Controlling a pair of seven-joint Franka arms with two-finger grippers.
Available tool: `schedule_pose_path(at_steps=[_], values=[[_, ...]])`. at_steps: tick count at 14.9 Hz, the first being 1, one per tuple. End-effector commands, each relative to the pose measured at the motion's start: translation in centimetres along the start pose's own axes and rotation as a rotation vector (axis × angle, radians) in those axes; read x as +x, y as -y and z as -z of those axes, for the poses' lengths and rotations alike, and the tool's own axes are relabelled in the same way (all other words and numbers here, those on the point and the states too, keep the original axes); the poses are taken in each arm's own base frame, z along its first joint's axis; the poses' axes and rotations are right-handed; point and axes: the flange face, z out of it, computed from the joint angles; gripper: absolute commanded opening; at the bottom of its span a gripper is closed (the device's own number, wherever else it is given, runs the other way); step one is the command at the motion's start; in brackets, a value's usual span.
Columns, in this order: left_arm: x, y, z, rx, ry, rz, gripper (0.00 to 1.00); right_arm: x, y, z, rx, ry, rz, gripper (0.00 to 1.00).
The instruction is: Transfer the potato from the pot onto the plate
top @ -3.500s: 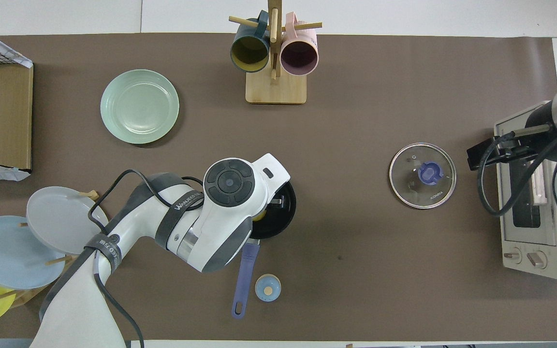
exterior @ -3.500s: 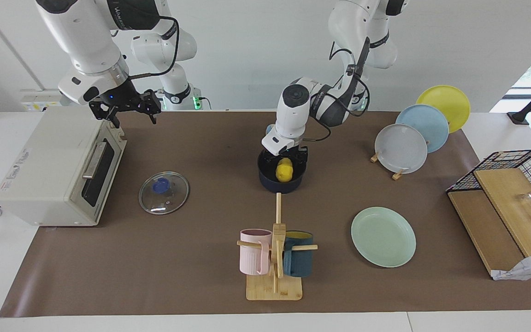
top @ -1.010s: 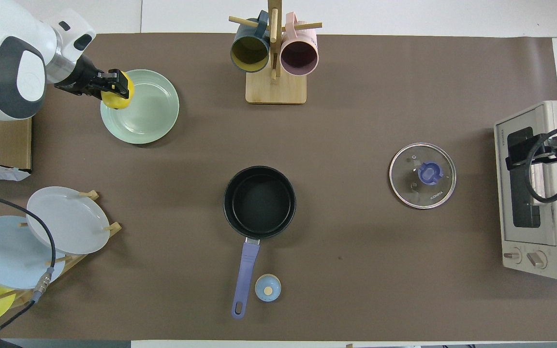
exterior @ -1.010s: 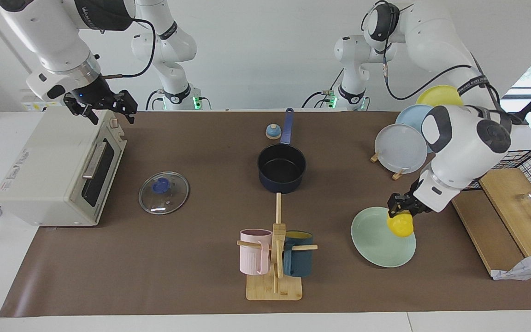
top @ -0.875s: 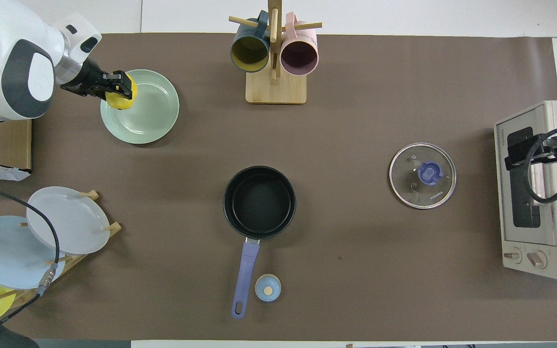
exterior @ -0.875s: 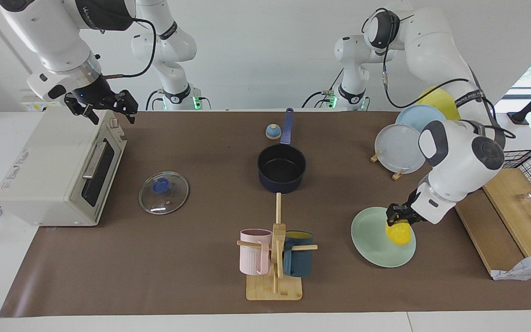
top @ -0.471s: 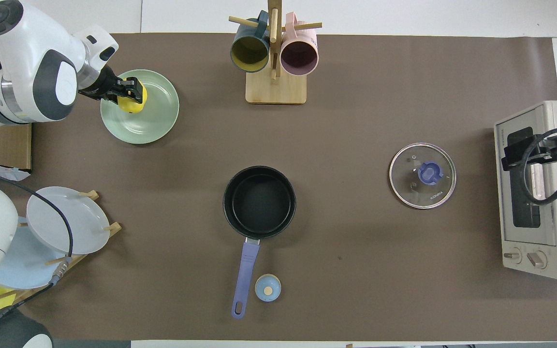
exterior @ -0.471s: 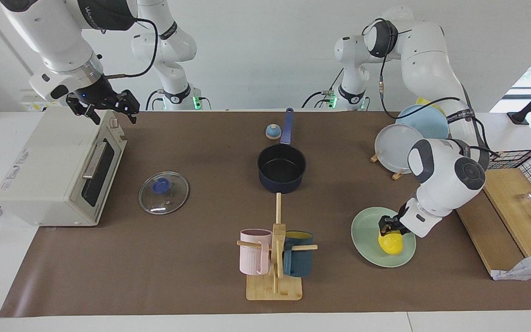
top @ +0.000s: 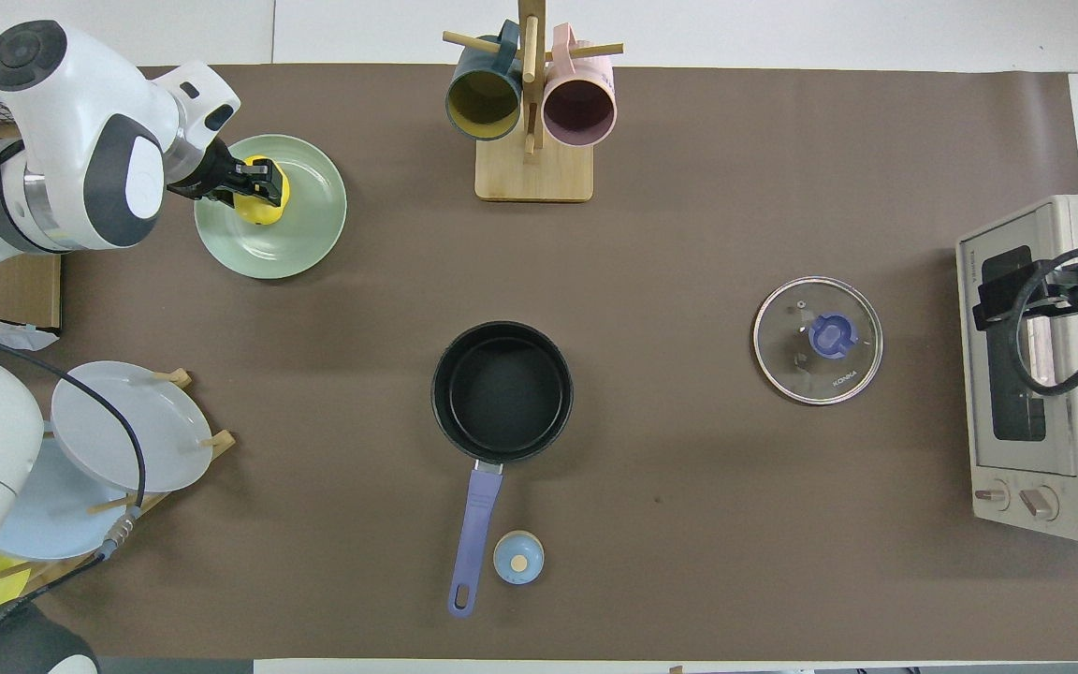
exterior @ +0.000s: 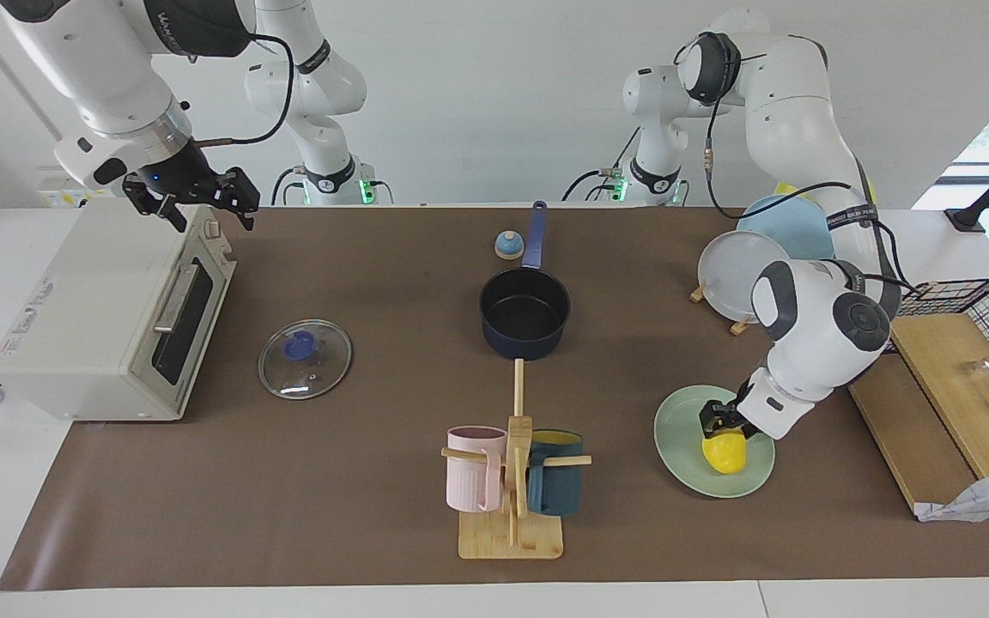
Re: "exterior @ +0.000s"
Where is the brown table mat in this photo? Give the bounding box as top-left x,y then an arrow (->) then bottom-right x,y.
0,206 -> 989,591

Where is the wooden plate rack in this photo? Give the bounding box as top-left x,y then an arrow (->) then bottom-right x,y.
690,282 -> 759,336

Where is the light wooden board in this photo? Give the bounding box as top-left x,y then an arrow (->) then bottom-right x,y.
888,312 -> 989,480

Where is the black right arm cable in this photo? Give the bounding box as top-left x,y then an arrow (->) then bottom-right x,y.
198,33 -> 296,147

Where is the wooden mug tree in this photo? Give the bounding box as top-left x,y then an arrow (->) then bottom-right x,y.
441,359 -> 592,560

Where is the black left base cable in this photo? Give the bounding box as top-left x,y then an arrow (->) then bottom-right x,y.
561,129 -> 643,203

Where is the dark blue saucepan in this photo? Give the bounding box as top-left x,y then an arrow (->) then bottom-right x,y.
479,201 -> 572,360

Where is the light blue plate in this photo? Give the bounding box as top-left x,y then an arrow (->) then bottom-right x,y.
737,194 -> 836,261

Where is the black right base cable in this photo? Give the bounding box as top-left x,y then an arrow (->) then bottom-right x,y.
271,166 -> 394,207

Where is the glass pot lid blue knob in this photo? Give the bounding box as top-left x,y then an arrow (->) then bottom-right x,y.
258,319 -> 354,401

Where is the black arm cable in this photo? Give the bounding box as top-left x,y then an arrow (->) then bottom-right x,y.
673,34 -> 920,297
198,33 -> 296,147

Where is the white power strip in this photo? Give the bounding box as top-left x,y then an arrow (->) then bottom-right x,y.
38,167 -> 118,209

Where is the cream toaster oven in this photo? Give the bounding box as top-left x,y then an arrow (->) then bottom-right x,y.
0,199 -> 238,423

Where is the black base cable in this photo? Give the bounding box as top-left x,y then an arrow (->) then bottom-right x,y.
561,129 -> 643,203
271,166 -> 394,207

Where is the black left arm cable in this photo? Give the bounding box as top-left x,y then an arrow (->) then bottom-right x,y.
673,34 -> 920,297

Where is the white checked cloth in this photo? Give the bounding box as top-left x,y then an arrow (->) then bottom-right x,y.
915,466 -> 989,523

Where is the pink ribbed mug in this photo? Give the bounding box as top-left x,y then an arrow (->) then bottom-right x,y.
446,426 -> 508,513

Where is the grey plate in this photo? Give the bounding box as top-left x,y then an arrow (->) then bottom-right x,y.
699,230 -> 792,324

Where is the dark blue ribbed mug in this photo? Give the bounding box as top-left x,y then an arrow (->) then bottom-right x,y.
527,429 -> 585,517

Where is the mint green plate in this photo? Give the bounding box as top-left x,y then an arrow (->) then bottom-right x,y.
654,385 -> 776,499

